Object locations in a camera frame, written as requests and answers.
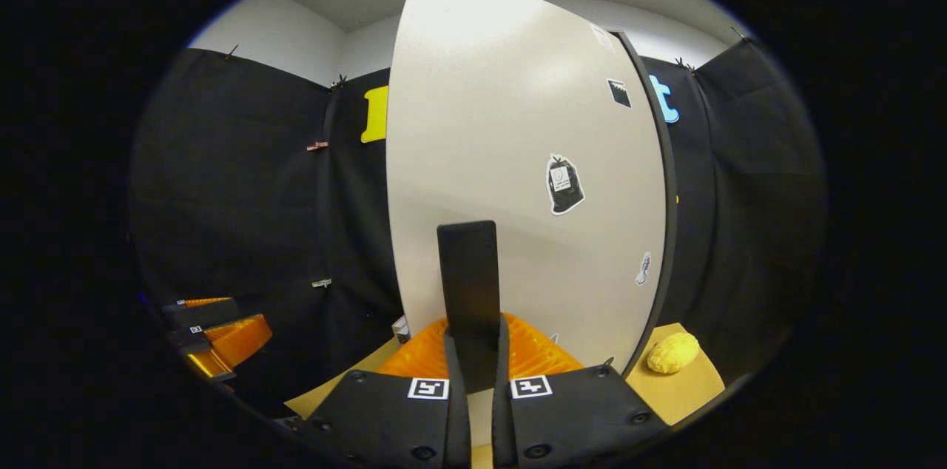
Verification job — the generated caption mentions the black backdrop cloth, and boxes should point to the black backdrop cloth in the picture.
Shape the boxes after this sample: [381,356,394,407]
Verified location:
[129,36,826,418]

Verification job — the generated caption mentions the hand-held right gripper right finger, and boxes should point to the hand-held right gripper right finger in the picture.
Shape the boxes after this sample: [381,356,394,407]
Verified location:
[492,314,670,469]

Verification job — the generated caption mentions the beige cabinet door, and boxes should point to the beige cabinet door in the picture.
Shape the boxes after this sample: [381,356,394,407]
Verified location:
[385,0,670,448]

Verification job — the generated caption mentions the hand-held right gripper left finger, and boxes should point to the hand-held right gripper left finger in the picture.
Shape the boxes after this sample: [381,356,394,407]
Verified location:
[285,315,472,469]

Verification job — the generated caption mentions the black door handle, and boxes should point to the black door handle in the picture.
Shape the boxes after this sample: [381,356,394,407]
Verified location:
[437,220,502,392]

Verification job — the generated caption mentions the yellow bumpy object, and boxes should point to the yellow bumpy object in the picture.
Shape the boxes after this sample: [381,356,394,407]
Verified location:
[647,331,701,375]

